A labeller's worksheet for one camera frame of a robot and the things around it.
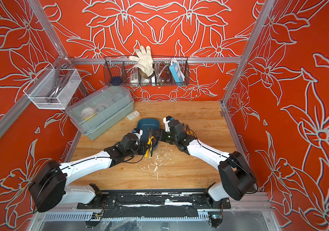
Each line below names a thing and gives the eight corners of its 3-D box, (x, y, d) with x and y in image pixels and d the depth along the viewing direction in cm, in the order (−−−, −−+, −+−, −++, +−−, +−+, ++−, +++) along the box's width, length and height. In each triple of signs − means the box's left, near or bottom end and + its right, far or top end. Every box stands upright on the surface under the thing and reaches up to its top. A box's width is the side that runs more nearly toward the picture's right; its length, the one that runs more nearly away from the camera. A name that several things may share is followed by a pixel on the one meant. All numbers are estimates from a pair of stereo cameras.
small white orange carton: (130, 120, 110) (129, 118, 109) (127, 117, 112) (126, 115, 111) (139, 114, 114) (139, 112, 113) (136, 111, 116) (136, 110, 115)
